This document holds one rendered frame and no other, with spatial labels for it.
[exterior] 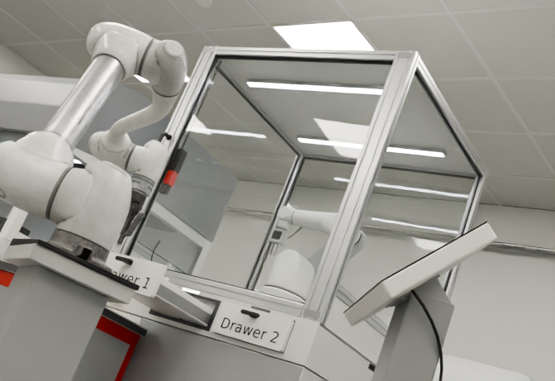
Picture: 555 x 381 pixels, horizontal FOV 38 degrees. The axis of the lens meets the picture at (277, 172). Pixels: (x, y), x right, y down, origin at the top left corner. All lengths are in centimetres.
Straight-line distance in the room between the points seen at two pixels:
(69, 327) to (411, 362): 85
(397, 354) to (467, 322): 387
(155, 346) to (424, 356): 115
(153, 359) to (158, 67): 103
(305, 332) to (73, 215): 89
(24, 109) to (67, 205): 155
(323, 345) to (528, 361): 319
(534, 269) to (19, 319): 441
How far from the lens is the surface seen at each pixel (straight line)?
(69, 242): 210
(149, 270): 259
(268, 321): 266
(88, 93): 239
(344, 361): 279
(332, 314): 265
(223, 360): 273
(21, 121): 360
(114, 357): 287
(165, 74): 255
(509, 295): 589
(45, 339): 205
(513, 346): 575
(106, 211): 211
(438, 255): 195
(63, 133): 228
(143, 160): 299
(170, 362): 285
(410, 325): 209
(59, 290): 206
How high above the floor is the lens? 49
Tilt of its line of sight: 19 degrees up
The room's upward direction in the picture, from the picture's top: 22 degrees clockwise
